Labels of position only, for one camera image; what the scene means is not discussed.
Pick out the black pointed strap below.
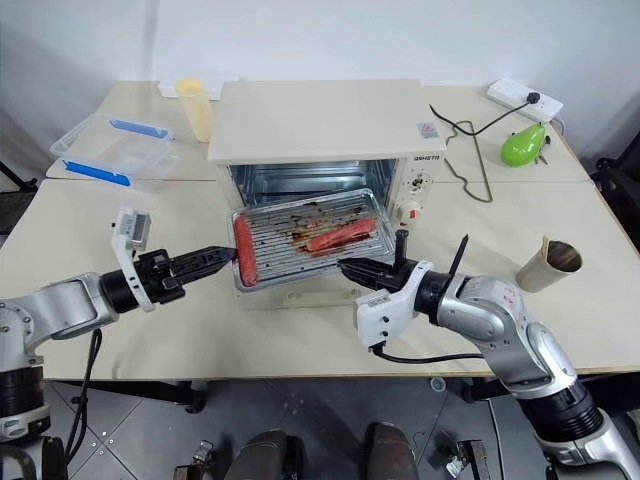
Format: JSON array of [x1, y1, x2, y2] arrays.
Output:
[[448, 233, 472, 278]]

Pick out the green pear-shaped toy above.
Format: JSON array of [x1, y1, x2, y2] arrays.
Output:
[[500, 122, 548, 169]]

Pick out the clear container with blue clips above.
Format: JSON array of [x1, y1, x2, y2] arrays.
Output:
[[48, 112, 182, 196]]

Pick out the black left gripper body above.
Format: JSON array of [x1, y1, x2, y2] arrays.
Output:
[[133, 248, 187, 306]]

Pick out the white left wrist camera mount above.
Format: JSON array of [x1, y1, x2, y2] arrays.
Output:
[[110, 206, 154, 314]]

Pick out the beige paper cup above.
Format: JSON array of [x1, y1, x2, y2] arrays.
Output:
[[515, 233, 584, 296]]

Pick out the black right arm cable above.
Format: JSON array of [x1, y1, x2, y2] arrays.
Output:
[[368, 343, 490, 365]]

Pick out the white oven knob red mark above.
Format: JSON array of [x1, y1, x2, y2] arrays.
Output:
[[394, 200, 425, 227]]

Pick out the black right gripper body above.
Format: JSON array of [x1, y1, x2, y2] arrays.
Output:
[[377, 229, 420, 297]]

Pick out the tall pale yellow cup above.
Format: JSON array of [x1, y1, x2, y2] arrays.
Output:
[[174, 77, 216, 143]]

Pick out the dark rounded shape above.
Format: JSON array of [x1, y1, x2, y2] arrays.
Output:
[[363, 421, 417, 480], [231, 428, 302, 480]]

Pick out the red sausage, split and charred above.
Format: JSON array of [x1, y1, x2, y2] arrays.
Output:
[[305, 217, 378, 253]]

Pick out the black power cord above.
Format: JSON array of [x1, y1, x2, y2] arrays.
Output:
[[428, 101, 530, 140]]

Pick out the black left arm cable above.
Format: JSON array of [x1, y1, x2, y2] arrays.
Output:
[[63, 327, 104, 464]]

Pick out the bent grey wire handle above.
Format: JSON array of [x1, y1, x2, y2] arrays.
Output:
[[443, 119, 495, 204]]

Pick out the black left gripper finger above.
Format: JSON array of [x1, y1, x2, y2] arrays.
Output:
[[174, 254, 234, 285], [170, 244, 238, 270]]

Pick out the red sausage, straight and plump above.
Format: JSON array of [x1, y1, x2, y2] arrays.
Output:
[[233, 215, 261, 287]]

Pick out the silver ribbed baking tray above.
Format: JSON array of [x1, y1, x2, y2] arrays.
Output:
[[225, 188, 401, 294]]

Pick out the white power strip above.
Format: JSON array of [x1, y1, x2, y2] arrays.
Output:
[[486, 77, 566, 122]]

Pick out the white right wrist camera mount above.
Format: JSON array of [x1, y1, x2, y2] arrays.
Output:
[[352, 261, 432, 352]]

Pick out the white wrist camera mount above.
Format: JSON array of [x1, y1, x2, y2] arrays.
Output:
[[110, 206, 154, 314], [352, 261, 432, 352]]

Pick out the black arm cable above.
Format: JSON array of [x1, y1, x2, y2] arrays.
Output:
[[368, 343, 490, 365], [63, 327, 104, 464]]

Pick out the small dark keys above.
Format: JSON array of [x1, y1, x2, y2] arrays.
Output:
[[533, 133, 553, 167]]

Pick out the black table leg frame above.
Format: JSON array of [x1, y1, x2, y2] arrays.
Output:
[[44, 378, 210, 415]]

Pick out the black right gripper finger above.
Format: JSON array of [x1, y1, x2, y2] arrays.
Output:
[[337, 256, 397, 277], [341, 267, 393, 291]]

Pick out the black chair base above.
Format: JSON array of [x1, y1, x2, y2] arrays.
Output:
[[593, 156, 640, 229]]

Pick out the cream white toaster oven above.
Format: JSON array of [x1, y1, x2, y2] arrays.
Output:
[[206, 78, 446, 232]]

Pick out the clear glass oven door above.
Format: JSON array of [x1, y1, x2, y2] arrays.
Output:
[[233, 279, 372, 312]]

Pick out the black stand leg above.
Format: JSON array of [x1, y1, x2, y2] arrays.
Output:
[[0, 158, 40, 236]]

